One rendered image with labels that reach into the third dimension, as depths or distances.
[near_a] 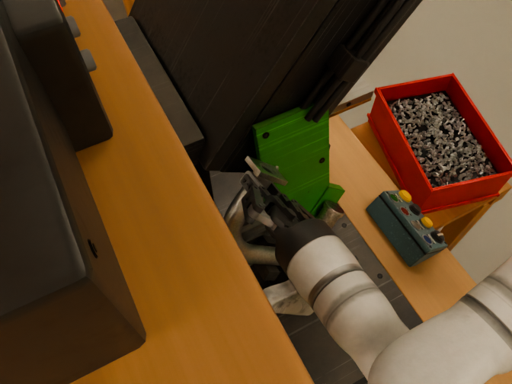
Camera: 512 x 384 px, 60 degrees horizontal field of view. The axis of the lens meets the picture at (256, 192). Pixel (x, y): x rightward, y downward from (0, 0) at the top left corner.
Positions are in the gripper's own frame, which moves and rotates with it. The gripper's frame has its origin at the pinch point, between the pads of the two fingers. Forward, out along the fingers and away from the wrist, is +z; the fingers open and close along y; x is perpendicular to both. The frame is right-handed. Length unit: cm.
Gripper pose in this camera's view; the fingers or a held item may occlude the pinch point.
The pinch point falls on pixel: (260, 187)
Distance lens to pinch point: 61.3
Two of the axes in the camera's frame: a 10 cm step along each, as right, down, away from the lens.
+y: -6.9, -2.4, -6.8
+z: -4.4, -6.0, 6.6
